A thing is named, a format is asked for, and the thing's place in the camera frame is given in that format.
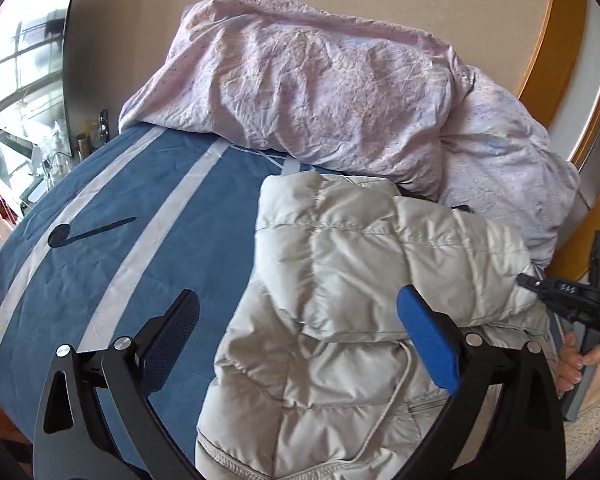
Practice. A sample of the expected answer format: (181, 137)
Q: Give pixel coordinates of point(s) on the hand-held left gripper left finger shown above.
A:
(180, 322)

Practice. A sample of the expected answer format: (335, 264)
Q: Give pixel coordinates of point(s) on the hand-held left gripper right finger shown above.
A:
(425, 335)

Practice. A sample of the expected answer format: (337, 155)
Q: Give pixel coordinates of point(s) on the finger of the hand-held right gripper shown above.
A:
(530, 285)

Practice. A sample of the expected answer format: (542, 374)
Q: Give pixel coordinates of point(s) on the light grey puffer jacket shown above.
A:
(330, 260)

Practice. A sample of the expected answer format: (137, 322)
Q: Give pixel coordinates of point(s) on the person's right forearm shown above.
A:
(595, 435)

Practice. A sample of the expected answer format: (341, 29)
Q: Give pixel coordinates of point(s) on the person's right hand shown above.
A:
(575, 362)

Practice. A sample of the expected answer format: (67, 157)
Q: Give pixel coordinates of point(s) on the blue striped bed sheet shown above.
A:
(130, 235)

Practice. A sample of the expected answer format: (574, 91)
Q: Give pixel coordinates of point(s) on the group of bottles and cups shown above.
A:
(75, 155)

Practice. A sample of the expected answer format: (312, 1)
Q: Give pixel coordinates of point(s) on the pink crumpled duvet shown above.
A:
(330, 85)

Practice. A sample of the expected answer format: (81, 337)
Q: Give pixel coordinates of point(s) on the large window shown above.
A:
(30, 45)

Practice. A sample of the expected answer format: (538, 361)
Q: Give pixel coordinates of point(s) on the wooden wall shelf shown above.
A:
(560, 35)

